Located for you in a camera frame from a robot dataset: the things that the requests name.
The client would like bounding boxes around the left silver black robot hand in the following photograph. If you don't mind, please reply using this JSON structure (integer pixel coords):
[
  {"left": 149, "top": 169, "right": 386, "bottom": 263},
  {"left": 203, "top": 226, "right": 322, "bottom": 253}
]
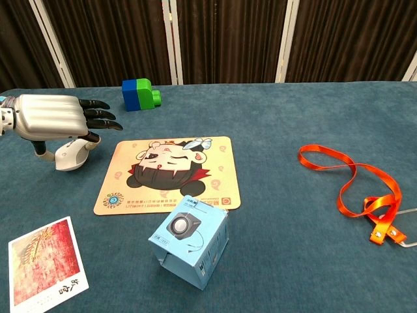
[{"left": 12, "top": 93, "right": 124, "bottom": 164}]

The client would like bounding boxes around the white computer mouse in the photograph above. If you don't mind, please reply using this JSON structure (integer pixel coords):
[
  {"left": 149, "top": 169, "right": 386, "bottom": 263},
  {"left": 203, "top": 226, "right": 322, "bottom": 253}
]
[{"left": 53, "top": 138, "right": 91, "bottom": 172}]

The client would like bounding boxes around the cartoon character mouse pad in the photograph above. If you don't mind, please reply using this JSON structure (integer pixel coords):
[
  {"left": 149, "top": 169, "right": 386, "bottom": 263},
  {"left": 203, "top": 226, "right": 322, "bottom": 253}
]
[{"left": 93, "top": 136, "right": 243, "bottom": 216}]

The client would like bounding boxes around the dark folding screen panel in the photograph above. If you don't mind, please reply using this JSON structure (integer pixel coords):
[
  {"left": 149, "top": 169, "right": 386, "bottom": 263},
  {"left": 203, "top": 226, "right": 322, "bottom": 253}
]
[
  {"left": 275, "top": 0, "right": 417, "bottom": 84},
  {"left": 162, "top": 0, "right": 300, "bottom": 86},
  {"left": 28, "top": 0, "right": 184, "bottom": 89},
  {"left": 0, "top": 0, "right": 77, "bottom": 94}
]

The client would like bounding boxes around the blue toy building block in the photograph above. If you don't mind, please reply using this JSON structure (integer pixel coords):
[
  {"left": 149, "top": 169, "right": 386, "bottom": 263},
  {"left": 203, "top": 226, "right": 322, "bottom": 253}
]
[{"left": 121, "top": 79, "right": 145, "bottom": 113}]

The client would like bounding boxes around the green toy building block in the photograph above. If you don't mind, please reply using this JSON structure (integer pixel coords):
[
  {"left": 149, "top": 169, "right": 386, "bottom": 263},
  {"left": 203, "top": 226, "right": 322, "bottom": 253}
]
[{"left": 136, "top": 78, "right": 162, "bottom": 110}]

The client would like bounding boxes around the red photo postcard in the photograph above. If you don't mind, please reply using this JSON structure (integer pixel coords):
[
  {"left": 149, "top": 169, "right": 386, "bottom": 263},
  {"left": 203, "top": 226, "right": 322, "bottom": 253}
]
[{"left": 8, "top": 215, "right": 90, "bottom": 313}]

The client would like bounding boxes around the light blue speaker box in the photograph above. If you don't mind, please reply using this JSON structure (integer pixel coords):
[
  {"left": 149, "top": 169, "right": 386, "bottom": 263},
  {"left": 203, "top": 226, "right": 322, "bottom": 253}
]
[{"left": 147, "top": 194, "right": 229, "bottom": 291}]

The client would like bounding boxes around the blue felt table cloth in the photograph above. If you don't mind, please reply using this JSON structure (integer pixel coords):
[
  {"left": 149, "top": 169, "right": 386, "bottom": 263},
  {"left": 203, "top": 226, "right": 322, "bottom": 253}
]
[{"left": 0, "top": 80, "right": 417, "bottom": 313}]

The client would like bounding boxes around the clear plastic badge holder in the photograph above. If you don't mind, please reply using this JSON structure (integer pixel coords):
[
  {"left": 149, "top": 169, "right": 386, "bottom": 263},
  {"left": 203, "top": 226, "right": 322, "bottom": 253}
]
[{"left": 377, "top": 207, "right": 417, "bottom": 248}]

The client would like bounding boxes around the orange lanyard strap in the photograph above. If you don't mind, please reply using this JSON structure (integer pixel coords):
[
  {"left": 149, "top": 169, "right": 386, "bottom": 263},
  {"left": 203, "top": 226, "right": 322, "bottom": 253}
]
[{"left": 296, "top": 143, "right": 408, "bottom": 245}]

